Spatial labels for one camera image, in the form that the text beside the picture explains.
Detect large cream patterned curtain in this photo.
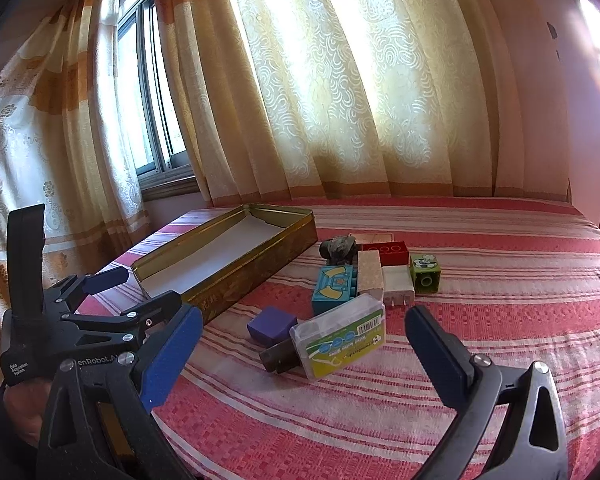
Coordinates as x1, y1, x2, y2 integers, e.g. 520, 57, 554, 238
156, 0, 569, 206

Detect left side cream curtain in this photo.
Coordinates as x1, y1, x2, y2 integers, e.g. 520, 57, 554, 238
0, 0, 154, 391

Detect clear plastic floss pick box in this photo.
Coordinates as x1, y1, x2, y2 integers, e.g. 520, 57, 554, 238
290, 294, 386, 380

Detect person's left hand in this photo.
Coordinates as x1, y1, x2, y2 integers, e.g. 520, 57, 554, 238
3, 378, 52, 448

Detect red toy brick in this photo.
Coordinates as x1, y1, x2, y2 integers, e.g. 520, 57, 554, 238
360, 240, 410, 266

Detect gold rectangular tin box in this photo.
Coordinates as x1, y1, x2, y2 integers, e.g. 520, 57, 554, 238
131, 204, 317, 322

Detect white power adapter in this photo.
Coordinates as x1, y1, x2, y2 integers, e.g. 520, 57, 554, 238
382, 266, 415, 308

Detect white paper tin lining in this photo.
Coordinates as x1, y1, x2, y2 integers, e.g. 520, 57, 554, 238
143, 216, 283, 297

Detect beige patterned card box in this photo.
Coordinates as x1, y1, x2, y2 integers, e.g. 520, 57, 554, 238
358, 250, 385, 301

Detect green toy cube block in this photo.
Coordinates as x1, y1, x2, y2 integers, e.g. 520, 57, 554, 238
410, 254, 441, 295

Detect red striped bed cover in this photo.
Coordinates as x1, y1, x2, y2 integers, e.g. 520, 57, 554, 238
76, 195, 600, 480

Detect teal toy brick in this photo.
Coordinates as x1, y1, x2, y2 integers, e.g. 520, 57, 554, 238
311, 264, 358, 315

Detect window with metal frame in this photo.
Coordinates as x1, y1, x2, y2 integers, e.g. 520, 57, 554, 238
117, 0, 198, 200

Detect copper metal case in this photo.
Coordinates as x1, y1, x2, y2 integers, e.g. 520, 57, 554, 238
351, 231, 393, 245

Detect purple cube block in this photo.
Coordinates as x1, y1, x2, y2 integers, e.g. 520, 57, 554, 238
247, 307, 298, 348

